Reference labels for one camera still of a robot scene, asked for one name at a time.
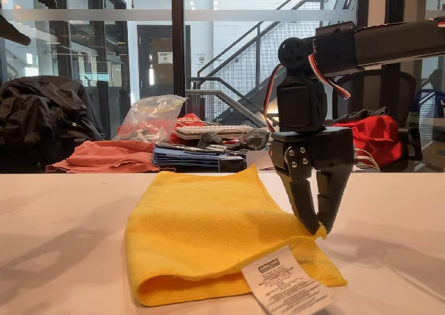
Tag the black mesh office chair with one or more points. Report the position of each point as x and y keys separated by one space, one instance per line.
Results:
x=382 y=92

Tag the white keyboard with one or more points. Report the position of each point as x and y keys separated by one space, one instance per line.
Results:
x=208 y=131

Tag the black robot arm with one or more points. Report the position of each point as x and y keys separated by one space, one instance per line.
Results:
x=382 y=44

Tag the red jacket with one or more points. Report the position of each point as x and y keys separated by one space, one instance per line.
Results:
x=375 y=137

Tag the dark grey keypad phone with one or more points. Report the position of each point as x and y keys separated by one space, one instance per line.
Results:
x=170 y=145

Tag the small black box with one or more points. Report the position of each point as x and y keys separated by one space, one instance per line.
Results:
x=231 y=163

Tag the clear plastic bag with parts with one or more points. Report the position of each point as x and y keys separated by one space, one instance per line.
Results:
x=153 y=117

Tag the red cloth with white print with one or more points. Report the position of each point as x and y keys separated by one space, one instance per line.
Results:
x=189 y=122

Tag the small red white item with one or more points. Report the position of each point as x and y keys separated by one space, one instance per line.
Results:
x=231 y=141

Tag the blue plastic folder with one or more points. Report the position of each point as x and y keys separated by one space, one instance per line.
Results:
x=180 y=160

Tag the salmon orange shirt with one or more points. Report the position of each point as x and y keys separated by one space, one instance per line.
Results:
x=104 y=155

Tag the dark door with sign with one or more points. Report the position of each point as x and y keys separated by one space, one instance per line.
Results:
x=163 y=82

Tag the silver keypad phone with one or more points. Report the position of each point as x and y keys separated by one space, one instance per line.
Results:
x=205 y=150

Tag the dark antistatic bag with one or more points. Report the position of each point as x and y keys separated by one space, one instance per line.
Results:
x=257 y=139
x=208 y=139

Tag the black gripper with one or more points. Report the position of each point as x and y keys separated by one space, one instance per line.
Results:
x=325 y=154

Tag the lined paper sheet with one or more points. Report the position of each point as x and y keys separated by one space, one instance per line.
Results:
x=262 y=158

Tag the black jacket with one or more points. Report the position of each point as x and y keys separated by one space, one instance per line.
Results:
x=34 y=120

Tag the black metal staircase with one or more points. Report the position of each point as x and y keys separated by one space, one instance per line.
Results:
x=250 y=99

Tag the yellow microfiber towel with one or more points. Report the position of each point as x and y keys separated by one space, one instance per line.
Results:
x=208 y=231

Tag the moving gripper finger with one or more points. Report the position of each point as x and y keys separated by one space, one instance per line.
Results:
x=14 y=31

